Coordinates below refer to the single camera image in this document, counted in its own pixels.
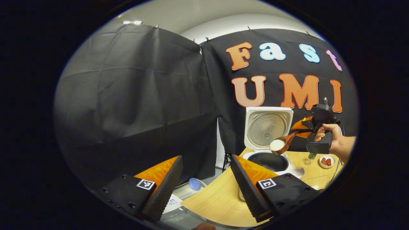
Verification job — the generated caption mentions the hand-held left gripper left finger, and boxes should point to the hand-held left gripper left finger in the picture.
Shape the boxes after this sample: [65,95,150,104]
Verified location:
[96,156,184,222]

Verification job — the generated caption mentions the white box with blue label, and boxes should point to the white box with blue label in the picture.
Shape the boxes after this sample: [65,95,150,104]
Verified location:
[161,193,186,221]

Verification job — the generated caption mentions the black stand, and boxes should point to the black stand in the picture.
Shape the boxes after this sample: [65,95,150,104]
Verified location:
[222,152,232,173]

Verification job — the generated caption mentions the metal wire basket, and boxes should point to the metal wire basket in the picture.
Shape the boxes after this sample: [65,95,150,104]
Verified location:
[173,180,207,202]

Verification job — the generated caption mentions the white rice cooker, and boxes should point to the white rice cooker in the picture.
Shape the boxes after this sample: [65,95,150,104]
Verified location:
[243,107,305,179]

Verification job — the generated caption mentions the brown wooden spoon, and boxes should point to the brown wooden spoon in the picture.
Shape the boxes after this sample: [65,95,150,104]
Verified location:
[269,130,299,156]

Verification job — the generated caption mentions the white rice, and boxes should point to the white rice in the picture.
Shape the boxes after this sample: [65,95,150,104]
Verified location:
[270,139,286,151]

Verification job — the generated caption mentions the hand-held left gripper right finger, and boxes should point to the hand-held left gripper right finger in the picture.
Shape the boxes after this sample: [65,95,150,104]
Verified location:
[230,155,320,223]

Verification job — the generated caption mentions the white round plate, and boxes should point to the white round plate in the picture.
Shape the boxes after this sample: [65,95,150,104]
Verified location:
[319,155,336,169]

